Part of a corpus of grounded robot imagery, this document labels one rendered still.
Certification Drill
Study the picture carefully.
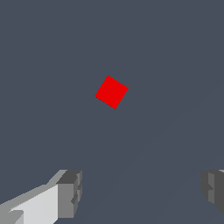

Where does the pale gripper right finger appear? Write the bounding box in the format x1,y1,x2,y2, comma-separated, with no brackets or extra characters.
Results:
199,168,224,216

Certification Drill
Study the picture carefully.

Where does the red cube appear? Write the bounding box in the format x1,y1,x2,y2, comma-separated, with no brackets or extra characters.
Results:
94,74,130,110

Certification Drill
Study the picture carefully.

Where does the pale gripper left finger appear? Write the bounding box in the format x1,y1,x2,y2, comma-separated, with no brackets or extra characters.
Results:
0,169,83,224

